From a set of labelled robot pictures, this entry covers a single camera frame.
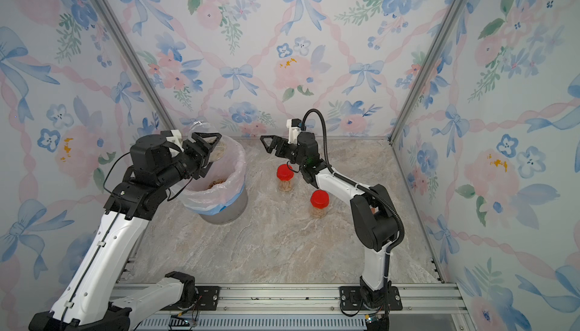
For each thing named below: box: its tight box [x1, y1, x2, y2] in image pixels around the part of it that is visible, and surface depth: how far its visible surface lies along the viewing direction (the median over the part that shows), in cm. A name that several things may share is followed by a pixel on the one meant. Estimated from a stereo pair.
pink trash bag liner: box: [171, 136, 246, 215], surface depth 73 cm
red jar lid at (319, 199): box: [310, 189, 330, 210], surface depth 87 cm
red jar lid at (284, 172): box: [276, 163, 295, 182], surface depth 94 cm
